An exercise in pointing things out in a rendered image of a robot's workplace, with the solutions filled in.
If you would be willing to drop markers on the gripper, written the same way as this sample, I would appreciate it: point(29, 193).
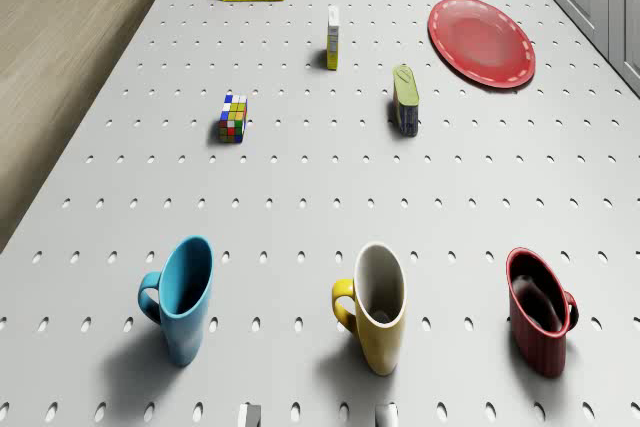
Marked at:
point(248, 417)

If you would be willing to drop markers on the blue mug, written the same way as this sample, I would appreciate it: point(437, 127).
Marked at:
point(182, 332)

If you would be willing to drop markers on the yellow mug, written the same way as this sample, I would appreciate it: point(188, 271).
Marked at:
point(382, 347)

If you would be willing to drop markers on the puzzle cube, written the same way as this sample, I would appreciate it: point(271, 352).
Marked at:
point(233, 119)

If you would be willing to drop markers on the red mug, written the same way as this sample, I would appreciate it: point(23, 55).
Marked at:
point(542, 352)

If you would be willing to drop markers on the flat-sided can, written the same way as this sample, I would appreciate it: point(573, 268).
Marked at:
point(406, 97)

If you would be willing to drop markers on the yellow and white carton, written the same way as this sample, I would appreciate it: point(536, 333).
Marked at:
point(333, 42)

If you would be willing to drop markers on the red plate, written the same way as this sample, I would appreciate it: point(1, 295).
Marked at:
point(480, 42)

